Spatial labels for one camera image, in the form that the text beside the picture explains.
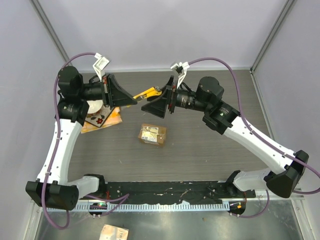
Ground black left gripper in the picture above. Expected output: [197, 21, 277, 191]
[78, 74, 137, 108]

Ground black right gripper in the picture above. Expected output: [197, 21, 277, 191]
[142, 75, 210, 119]

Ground yellow utility knife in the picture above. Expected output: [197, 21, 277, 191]
[133, 86, 162, 102]

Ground brown cardboard express box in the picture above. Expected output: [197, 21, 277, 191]
[138, 123, 167, 147]

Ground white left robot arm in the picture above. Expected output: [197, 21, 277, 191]
[25, 66, 138, 211]

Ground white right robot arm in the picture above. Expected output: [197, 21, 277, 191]
[141, 76, 309, 199]

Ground orange checkered cloth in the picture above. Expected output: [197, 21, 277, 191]
[81, 107, 122, 134]

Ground white floral bowl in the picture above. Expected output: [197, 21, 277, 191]
[87, 100, 104, 115]

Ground floral square plate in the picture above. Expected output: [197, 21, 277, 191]
[85, 105, 115, 128]

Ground pink paper packet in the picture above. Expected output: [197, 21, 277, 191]
[99, 224, 129, 240]

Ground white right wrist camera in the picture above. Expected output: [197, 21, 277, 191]
[170, 61, 190, 89]

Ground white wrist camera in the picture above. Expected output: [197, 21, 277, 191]
[170, 61, 190, 89]
[92, 53, 110, 81]

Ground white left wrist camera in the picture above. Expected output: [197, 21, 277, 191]
[92, 53, 110, 81]

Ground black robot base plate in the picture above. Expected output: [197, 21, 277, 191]
[93, 181, 256, 205]

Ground white slotted cable duct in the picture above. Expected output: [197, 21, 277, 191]
[42, 201, 230, 213]

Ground aluminium frame rail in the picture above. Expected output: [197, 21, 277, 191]
[31, 178, 305, 202]

